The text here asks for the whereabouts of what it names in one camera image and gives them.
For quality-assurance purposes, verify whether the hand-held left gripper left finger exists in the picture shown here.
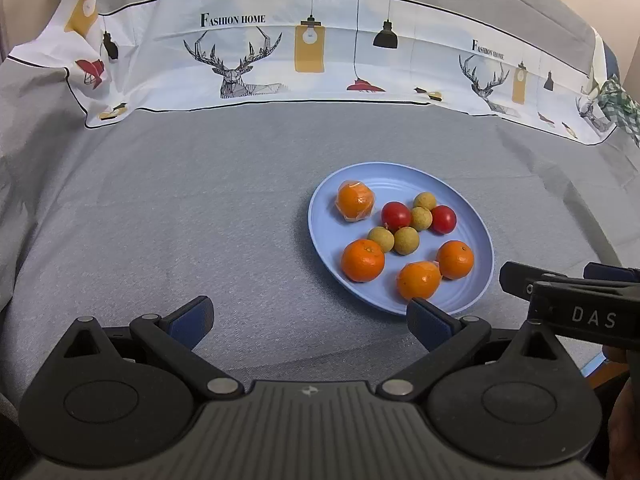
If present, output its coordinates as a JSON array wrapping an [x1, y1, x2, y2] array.
[[55, 296, 244, 402]]

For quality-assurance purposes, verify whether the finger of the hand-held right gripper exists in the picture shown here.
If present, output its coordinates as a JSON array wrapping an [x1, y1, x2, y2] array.
[[499, 261, 640, 304], [525, 280, 640, 352]]

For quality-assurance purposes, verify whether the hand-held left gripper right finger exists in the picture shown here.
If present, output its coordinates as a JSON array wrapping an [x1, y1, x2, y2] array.
[[376, 297, 571, 402]]

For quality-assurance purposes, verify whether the plastic mandarin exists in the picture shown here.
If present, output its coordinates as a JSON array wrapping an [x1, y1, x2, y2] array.
[[334, 180, 376, 222], [396, 261, 443, 301]]

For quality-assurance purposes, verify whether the small orange mandarin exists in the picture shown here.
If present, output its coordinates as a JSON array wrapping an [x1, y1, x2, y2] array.
[[341, 238, 386, 283], [436, 240, 475, 281]]

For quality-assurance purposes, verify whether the red cherry tomato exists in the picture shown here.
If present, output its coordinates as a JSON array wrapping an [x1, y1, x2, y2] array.
[[381, 201, 412, 233], [429, 205, 457, 234]]

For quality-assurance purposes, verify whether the blue plate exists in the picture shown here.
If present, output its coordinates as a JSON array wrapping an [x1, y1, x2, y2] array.
[[307, 162, 496, 317]]

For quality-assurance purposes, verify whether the person's right hand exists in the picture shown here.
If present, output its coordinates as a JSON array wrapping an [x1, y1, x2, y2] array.
[[602, 345, 640, 480]]

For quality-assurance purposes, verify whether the green checked cloth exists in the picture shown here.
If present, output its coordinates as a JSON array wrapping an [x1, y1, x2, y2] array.
[[592, 75, 640, 148]]

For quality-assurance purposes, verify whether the blue cushion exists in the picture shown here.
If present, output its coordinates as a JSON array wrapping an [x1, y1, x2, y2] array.
[[602, 42, 621, 81]]

